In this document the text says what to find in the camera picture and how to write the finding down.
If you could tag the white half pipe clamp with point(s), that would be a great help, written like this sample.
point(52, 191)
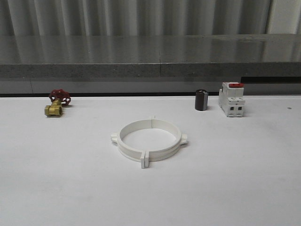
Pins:
point(180, 139)
point(141, 156)

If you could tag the dark cylindrical capacitor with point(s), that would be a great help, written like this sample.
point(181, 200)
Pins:
point(201, 100)

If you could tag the grey stone counter ledge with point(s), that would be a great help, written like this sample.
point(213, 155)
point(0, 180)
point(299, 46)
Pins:
point(91, 65)

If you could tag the brass valve red handwheel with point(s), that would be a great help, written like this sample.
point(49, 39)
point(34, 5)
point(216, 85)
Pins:
point(59, 98)

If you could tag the grey pleated curtain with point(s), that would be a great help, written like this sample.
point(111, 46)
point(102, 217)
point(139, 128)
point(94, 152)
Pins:
point(149, 17)

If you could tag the white circuit breaker red switch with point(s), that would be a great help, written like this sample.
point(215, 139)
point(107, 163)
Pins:
point(231, 99)

